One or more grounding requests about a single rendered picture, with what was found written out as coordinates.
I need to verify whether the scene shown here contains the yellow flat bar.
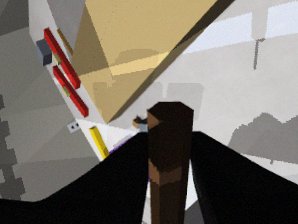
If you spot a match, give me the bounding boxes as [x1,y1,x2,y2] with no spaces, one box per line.
[89,127,109,160]

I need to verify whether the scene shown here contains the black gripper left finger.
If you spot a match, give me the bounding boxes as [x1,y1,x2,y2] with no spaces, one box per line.
[0,132,149,224]

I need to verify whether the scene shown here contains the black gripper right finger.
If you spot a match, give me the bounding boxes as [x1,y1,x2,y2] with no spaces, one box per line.
[190,131,298,224]

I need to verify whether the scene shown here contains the small orange cube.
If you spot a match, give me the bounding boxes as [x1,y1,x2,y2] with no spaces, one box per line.
[133,116,142,128]

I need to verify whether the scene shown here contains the tan wooden floor panel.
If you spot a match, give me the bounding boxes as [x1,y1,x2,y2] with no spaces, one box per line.
[71,0,234,124]

